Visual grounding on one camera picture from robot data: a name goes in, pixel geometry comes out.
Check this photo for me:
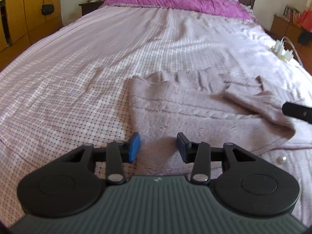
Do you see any lilac knitted cardigan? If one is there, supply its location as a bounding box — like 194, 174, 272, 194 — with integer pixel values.
129, 68, 311, 225

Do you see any power strip with white chargers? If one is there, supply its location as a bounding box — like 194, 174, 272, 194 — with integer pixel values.
271, 40, 293, 62

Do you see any black cloth on cabinet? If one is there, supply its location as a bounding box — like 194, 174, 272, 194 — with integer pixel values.
297, 30, 312, 46

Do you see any wooden side cabinet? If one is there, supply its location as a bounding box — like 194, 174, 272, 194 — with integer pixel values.
269, 15, 311, 74

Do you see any red bag on cabinet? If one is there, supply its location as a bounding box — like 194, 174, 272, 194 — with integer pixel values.
297, 7, 312, 32

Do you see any dark wooden nightstand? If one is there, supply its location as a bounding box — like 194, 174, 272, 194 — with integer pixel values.
79, 1, 104, 16

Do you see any magenta crinkled pillow cover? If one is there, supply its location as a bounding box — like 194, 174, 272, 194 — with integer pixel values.
104, 0, 256, 22

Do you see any small black hanging bag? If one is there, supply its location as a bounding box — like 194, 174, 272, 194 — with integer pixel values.
41, 4, 54, 16

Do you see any orange wooden wardrobe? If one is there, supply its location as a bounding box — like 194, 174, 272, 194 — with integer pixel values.
1, 0, 62, 70

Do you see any white charger cable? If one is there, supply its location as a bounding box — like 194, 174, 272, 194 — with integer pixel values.
280, 36, 304, 67

